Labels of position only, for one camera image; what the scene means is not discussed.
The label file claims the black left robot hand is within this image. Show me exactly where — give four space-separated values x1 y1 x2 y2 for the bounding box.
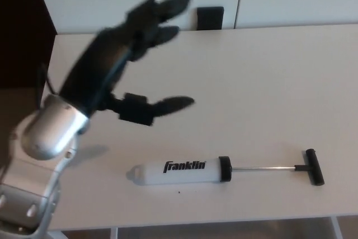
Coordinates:
57 0 196 127

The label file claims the white Franklin air pump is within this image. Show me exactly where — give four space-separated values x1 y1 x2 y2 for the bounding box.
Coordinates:
125 148 326 187

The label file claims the dark brown cabinet panel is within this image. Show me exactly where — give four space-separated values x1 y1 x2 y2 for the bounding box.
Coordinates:
0 0 58 90

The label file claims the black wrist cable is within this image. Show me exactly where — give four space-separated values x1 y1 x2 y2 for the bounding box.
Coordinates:
35 63 62 109

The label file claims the black rectangular bracket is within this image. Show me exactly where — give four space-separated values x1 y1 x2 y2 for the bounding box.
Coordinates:
196 6 225 31

